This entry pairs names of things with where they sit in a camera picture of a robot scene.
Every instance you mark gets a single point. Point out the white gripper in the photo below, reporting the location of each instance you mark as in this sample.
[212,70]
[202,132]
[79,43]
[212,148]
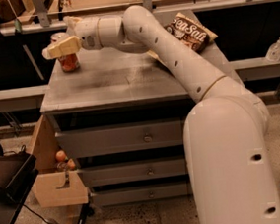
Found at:
[88,33]

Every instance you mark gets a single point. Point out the red coke can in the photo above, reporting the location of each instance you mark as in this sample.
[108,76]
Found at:
[70,62]

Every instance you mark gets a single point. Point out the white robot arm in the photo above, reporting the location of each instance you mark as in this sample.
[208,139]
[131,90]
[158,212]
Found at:
[223,136]

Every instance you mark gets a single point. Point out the grey drawer cabinet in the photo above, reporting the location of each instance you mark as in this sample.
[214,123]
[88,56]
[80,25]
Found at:
[113,88]

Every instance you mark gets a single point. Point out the grey top drawer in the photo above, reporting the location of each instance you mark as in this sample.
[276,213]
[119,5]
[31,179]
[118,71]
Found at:
[121,138]

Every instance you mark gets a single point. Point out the grey drawer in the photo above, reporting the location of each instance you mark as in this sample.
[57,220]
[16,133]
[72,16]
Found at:
[121,138]
[137,194]
[133,172]

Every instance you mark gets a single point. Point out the sea salt chip bag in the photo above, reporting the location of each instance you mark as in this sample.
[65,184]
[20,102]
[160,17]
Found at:
[180,34]

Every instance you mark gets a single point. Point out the orange fruit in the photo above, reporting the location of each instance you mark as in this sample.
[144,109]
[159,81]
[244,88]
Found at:
[60,156]

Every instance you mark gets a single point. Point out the black cart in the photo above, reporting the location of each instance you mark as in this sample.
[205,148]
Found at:
[16,171]

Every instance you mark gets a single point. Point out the open wooden side drawer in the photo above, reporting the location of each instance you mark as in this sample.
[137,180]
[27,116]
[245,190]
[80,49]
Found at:
[50,187]

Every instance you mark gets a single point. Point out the grey bottom drawer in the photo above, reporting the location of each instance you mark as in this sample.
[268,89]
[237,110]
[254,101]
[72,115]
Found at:
[137,194]

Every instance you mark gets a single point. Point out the grey middle drawer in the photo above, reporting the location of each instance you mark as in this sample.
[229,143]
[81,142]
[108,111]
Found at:
[133,172]

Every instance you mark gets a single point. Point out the clear plastic bottle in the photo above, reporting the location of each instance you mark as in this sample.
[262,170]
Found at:
[273,53]

